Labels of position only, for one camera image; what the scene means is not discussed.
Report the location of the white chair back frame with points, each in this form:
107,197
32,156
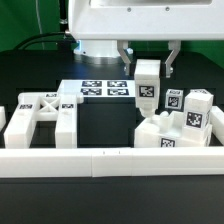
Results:
37,107

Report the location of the white side block left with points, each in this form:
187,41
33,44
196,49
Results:
2,117

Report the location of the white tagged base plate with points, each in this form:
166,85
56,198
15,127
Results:
98,88

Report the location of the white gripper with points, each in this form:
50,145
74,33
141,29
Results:
158,20

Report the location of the white front fence bar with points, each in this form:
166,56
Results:
112,162

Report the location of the white chair seat part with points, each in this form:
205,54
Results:
168,130

